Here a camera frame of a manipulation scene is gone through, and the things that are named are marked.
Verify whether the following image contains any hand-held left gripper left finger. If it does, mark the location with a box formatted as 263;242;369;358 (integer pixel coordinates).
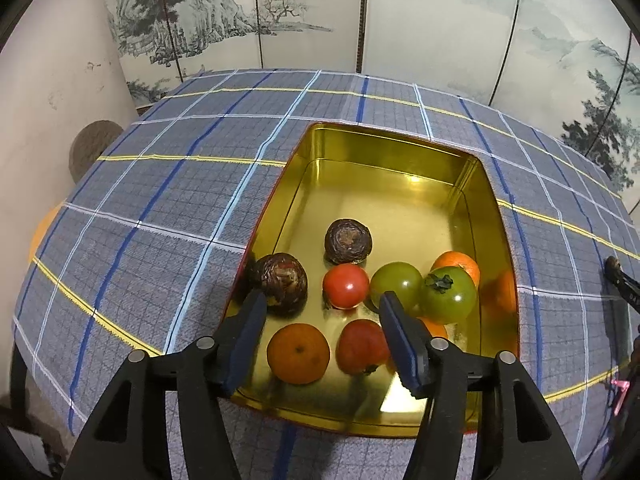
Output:
74;290;268;480

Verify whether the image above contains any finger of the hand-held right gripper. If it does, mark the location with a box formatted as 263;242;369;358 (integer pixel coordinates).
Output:
605;259;640;317

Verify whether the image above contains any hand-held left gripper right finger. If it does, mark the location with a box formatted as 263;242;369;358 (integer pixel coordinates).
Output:
378;291;583;480

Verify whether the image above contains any orange mandarin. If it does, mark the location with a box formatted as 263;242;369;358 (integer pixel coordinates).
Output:
417;316;449;341
431;251;481;288
266;323;331;385

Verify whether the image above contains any red tomato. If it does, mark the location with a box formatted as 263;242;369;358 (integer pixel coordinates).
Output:
322;263;371;310
335;319;393;376

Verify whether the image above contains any green tomato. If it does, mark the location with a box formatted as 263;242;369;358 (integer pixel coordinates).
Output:
421;266;477;324
370;261;425;313

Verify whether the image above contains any red and gold tin box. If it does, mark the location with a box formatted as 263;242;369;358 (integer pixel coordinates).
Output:
216;121;521;438

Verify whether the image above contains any blue plaid tablecloth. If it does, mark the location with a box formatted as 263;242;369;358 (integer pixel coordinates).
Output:
12;69;640;480

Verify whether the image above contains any orange round object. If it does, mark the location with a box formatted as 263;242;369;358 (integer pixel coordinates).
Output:
28;203;63;261

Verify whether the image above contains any round brown stool seat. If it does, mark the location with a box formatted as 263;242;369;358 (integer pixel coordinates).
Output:
69;120;125;184

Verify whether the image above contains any painted landscape folding screen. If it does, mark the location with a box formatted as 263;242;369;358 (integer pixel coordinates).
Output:
100;0;640;196

